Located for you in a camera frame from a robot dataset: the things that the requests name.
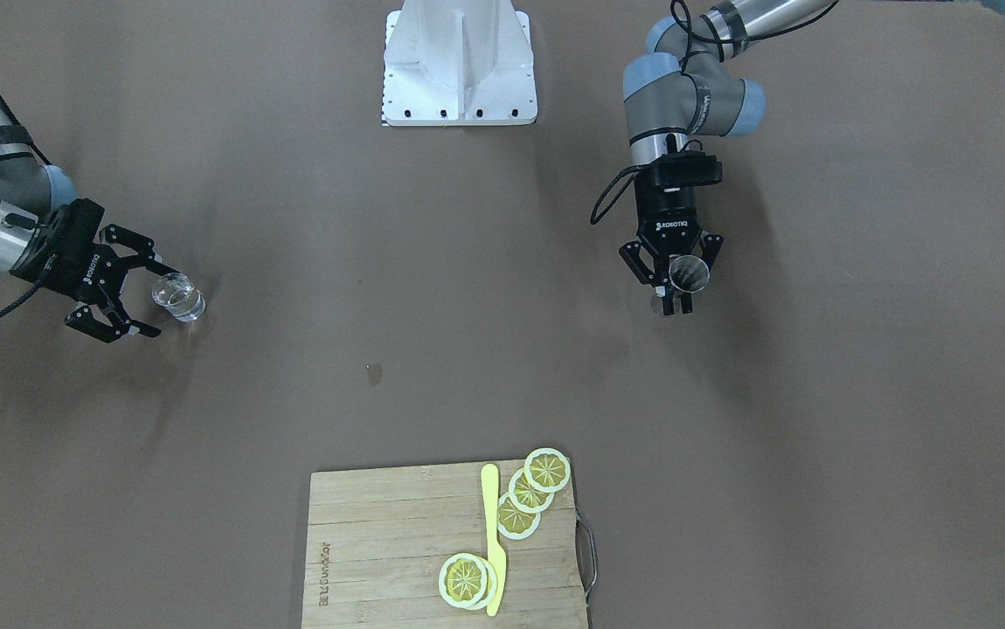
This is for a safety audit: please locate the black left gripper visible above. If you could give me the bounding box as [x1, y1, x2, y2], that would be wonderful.
[618, 182, 724, 317]

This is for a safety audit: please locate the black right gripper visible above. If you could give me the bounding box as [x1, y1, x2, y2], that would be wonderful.
[10, 198, 180, 343]

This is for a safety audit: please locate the steel jigger measuring cup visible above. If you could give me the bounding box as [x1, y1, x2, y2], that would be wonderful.
[650, 254, 710, 317]

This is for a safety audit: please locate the clear glass beaker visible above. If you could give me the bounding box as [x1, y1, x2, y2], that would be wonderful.
[150, 273, 206, 322]

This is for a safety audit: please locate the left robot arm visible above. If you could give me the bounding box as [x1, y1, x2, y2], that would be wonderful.
[590, 1, 835, 317]

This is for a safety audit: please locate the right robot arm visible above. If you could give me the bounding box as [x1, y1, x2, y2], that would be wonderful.
[0, 94, 172, 343]

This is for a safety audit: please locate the yellow plastic knife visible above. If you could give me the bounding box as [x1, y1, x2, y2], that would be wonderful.
[480, 463, 508, 617]

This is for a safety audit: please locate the white pillar base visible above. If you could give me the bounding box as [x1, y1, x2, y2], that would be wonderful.
[380, 1, 538, 128]

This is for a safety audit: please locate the wooden cutting board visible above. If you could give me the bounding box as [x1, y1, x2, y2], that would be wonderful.
[302, 462, 590, 628]

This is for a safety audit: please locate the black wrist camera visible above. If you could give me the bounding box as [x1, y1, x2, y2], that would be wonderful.
[639, 150, 724, 190]

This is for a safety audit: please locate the black camera cable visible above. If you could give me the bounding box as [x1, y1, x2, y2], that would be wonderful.
[590, 0, 731, 226]

